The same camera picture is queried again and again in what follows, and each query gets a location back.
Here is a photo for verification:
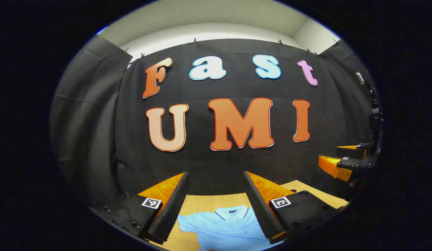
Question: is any light blue T-shirt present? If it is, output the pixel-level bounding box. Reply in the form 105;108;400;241
177;205;284;251

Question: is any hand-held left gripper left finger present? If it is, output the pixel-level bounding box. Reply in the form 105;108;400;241
90;172;189;245

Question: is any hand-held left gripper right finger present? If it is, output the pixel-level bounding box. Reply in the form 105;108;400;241
243;171;347;244

